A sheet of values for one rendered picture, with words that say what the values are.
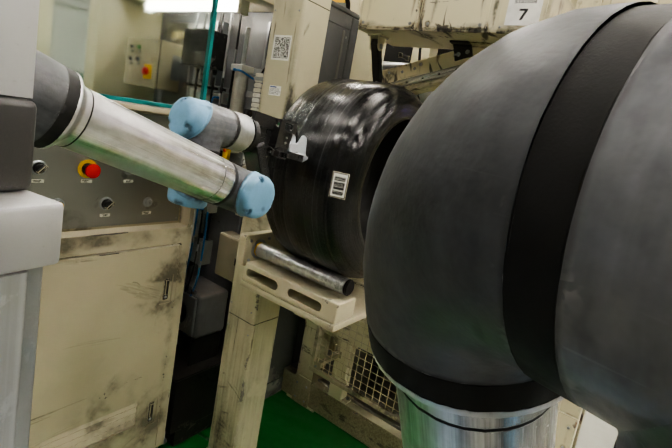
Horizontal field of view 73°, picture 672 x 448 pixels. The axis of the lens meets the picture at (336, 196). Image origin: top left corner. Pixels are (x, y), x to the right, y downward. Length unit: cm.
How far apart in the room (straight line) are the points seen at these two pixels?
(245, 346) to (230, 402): 22
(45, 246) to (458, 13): 134
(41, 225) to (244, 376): 144
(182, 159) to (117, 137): 10
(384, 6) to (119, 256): 112
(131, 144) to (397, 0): 114
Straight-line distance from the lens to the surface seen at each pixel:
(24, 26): 28
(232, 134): 88
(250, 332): 159
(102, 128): 59
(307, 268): 127
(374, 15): 162
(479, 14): 145
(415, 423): 23
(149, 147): 63
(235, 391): 172
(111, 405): 171
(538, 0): 141
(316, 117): 115
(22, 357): 31
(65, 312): 147
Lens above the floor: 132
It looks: 9 degrees down
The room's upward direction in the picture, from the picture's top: 10 degrees clockwise
